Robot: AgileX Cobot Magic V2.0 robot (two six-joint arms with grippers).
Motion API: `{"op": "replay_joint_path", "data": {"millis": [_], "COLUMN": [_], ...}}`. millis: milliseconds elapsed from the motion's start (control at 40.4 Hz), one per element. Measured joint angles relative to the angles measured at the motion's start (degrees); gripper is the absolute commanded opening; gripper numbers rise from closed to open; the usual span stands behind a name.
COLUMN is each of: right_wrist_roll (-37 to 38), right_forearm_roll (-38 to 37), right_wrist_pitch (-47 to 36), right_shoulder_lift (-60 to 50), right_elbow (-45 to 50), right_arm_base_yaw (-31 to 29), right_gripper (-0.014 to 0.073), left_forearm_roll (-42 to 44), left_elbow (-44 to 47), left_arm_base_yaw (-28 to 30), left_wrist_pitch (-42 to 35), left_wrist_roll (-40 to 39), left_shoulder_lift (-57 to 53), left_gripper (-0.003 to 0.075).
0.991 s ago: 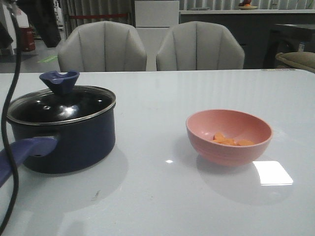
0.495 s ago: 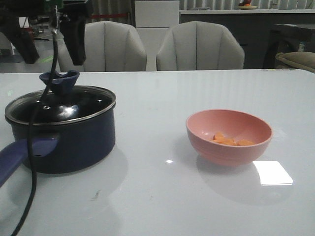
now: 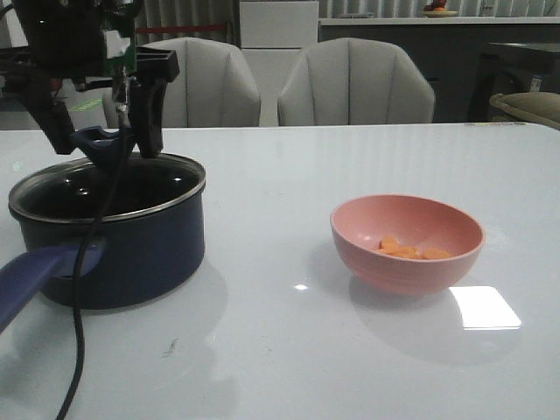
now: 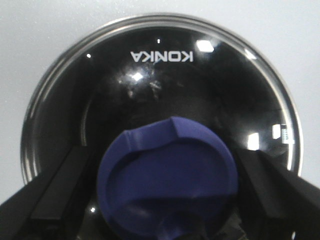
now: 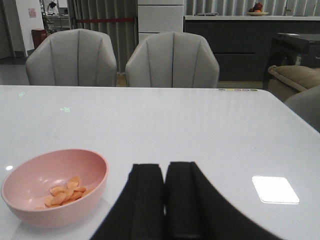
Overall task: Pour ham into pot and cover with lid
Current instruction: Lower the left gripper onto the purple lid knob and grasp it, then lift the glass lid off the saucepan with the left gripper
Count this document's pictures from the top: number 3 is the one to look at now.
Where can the orange ham slices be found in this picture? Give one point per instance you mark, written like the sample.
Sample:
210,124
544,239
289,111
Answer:
390,246

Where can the pink bowl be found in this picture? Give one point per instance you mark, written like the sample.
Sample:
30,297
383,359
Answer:
359,224

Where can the right grey upholstered chair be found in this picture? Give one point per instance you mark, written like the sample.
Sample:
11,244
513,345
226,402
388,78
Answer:
353,81

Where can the red belt stanchion barrier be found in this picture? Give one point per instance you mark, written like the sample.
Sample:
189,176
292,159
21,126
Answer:
223,32

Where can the dark kitchen counter cabinet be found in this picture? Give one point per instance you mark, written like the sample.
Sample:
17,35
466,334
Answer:
445,49

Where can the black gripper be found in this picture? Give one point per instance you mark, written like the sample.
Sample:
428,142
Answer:
80,39

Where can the fruit plate on counter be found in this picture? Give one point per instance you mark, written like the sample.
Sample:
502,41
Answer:
438,9

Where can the white refrigerator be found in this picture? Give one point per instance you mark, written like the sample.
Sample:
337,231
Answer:
272,33

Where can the grey pleated curtain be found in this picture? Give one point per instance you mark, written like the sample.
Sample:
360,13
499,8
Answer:
190,12

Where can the dark blue saucepan purple handle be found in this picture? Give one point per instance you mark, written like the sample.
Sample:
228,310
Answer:
122,263

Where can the glass pot lid purple knob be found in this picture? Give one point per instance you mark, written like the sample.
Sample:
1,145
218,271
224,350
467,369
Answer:
72,192

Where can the grey upholstered chair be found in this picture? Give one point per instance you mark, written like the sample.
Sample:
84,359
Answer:
214,87
353,81

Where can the dark side table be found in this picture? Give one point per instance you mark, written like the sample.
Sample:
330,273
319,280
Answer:
512,68

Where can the left grey upholstered chair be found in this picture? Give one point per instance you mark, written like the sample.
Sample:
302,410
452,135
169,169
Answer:
214,87

